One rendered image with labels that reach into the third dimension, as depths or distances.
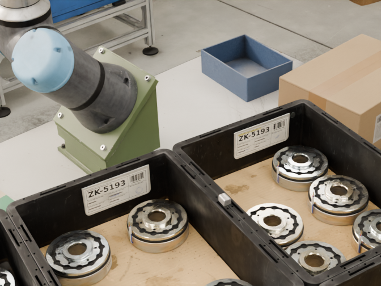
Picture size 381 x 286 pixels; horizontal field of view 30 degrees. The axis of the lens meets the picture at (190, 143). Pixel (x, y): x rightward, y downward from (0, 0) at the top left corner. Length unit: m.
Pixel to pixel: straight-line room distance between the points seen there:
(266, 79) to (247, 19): 2.10
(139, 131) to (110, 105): 0.10
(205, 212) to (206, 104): 0.67
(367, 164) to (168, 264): 0.39
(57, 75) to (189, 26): 2.51
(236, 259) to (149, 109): 0.49
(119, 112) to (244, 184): 0.31
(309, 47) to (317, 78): 2.03
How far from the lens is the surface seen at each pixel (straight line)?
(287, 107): 1.35
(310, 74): 1.61
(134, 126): 1.50
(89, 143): 1.52
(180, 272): 1.15
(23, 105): 3.26
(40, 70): 1.36
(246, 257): 1.09
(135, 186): 1.24
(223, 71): 1.84
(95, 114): 1.46
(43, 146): 1.70
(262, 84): 1.81
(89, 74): 1.41
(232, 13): 3.97
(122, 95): 1.46
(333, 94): 1.54
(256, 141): 1.34
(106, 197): 1.22
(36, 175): 1.61
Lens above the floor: 1.64
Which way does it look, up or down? 35 degrees down
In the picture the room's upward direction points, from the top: 2 degrees counter-clockwise
